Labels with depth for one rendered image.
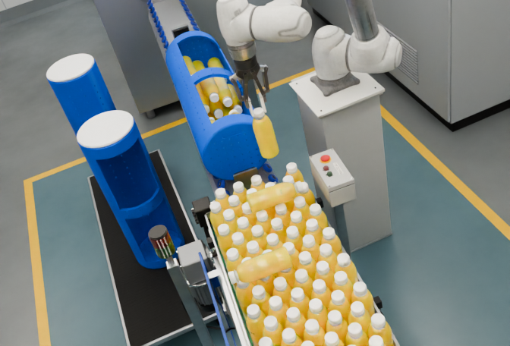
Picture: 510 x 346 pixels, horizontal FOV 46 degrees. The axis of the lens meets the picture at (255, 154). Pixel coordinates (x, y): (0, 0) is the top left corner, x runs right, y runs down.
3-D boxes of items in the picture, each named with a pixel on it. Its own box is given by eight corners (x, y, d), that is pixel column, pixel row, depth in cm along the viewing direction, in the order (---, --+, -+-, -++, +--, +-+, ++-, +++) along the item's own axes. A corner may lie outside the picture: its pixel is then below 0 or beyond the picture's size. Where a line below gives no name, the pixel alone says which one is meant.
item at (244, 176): (261, 187, 248) (255, 164, 240) (262, 190, 246) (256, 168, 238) (238, 195, 247) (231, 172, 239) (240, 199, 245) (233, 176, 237)
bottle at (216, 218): (240, 240, 231) (228, 207, 219) (225, 251, 229) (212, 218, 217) (229, 231, 236) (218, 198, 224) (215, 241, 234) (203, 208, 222)
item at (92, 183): (165, 164, 424) (158, 148, 414) (234, 326, 310) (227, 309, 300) (95, 193, 416) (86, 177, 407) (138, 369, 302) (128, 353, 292)
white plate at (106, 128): (64, 139, 284) (65, 141, 285) (105, 152, 270) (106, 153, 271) (103, 105, 300) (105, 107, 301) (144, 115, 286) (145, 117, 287)
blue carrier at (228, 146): (225, 70, 319) (212, 23, 301) (276, 167, 252) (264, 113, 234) (174, 87, 316) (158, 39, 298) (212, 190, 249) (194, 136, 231)
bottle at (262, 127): (282, 148, 222) (272, 108, 210) (274, 161, 218) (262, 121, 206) (266, 145, 226) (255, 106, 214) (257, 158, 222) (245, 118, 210)
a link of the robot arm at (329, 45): (322, 61, 285) (315, 19, 272) (359, 62, 277) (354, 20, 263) (310, 80, 275) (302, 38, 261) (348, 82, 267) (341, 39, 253)
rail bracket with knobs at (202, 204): (218, 212, 246) (212, 193, 239) (222, 223, 240) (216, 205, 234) (195, 220, 245) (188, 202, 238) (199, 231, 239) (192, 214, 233)
